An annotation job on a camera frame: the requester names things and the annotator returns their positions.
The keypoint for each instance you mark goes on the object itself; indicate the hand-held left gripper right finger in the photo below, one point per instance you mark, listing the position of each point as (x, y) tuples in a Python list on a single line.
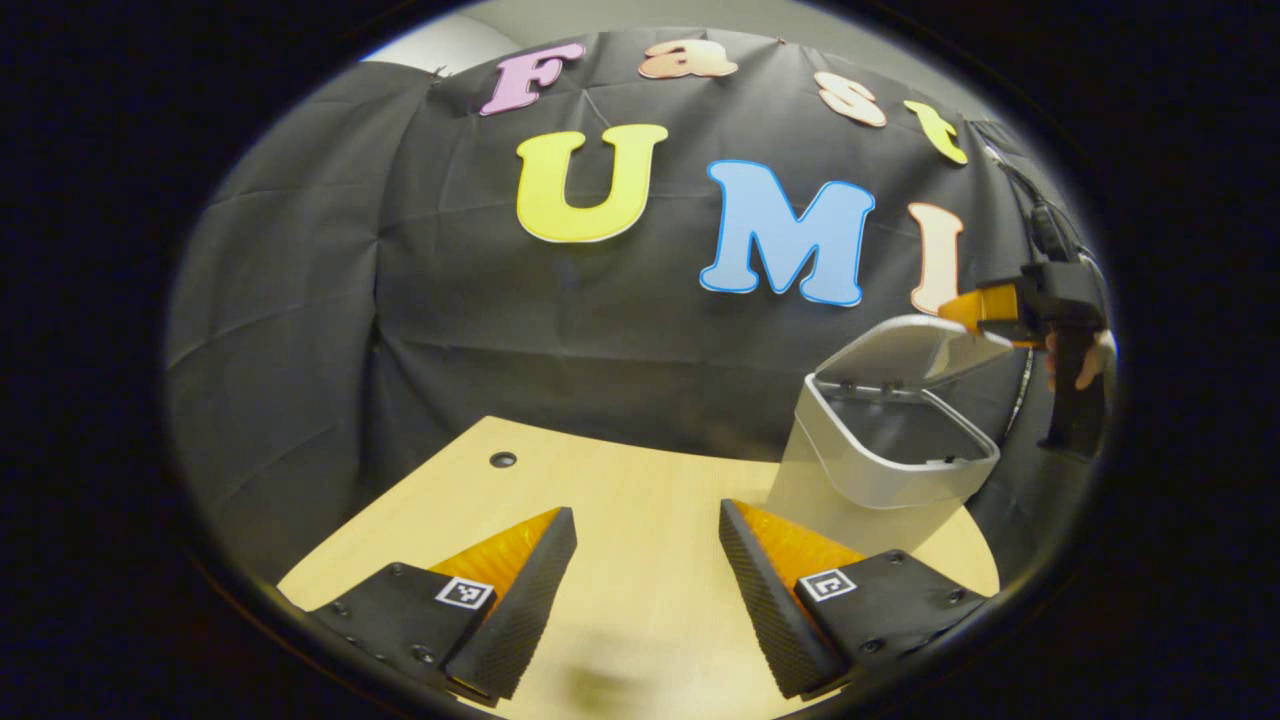
[(765, 610)]

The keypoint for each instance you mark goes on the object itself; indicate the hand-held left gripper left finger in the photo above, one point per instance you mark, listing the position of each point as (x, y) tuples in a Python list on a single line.
[(520, 610)]

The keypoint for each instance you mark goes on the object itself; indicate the black backdrop cloth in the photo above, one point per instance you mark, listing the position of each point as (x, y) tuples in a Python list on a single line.
[(480, 340)]

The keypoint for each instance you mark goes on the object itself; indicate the wooden desktop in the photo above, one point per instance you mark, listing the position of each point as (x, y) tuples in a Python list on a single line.
[(640, 560)]

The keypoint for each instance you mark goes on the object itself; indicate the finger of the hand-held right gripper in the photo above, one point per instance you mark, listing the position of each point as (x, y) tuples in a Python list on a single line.
[(990, 308)]

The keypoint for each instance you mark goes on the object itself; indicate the white desktop garbage bin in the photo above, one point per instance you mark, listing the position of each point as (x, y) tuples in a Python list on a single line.
[(900, 470)]

